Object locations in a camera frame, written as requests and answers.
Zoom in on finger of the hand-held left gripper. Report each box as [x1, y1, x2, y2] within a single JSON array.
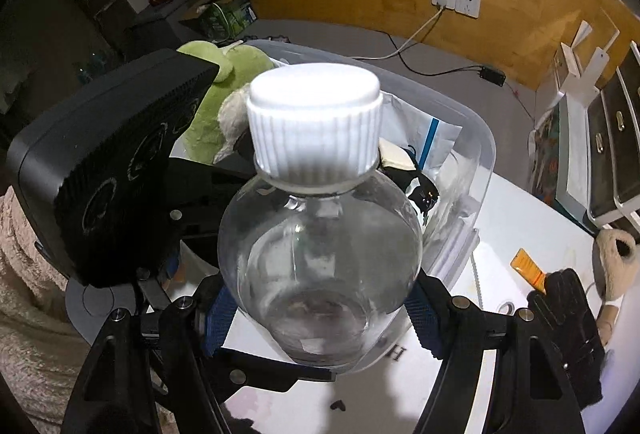
[[132, 254, 183, 315], [167, 161, 251, 240]]

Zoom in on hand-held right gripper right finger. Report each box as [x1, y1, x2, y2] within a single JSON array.
[[405, 269, 586, 434]]

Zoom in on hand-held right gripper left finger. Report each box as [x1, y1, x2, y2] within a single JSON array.
[[62, 271, 241, 434]]

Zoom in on green plush toy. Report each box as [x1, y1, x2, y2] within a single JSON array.
[[176, 40, 276, 165]]

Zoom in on round clear bottle white cap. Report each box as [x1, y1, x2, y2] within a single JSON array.
[[217, 63, 425, 374]]

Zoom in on clear plastic storage container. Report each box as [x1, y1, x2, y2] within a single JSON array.
[[240, 39, 497, 295]]

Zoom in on person's left forearm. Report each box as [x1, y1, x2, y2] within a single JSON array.
[[0, 187, 96, 420]]

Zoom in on orange flat packet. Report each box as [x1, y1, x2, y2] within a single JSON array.
[[510, 248, 551, 291]]

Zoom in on black glove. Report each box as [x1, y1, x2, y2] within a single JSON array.
[[527, 268, 606, 410]]

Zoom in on cream rectangular case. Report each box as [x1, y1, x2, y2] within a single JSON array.
[[380, 141, 416, 172]]

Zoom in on green printed box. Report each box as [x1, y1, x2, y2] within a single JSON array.
[[200, 0, 258, 40]]

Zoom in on beige knit glove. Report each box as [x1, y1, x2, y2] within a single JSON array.
[[592, 229, 640, 345]]

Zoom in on patterned flat box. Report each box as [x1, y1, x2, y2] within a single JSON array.
[[530, 89, 591, 220]]

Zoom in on white wooden desk rack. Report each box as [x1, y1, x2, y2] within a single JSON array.
[[552, 9, 621, 115]]

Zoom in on black power adapter with cable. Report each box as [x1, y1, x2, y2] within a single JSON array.
[[397, 49, 506, 88]]

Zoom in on white power cable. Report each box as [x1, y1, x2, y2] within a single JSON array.
[[356, 6, 446, 61]]

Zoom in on white frame drawer unit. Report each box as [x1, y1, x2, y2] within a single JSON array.
[[585, 42, 640, 225]]

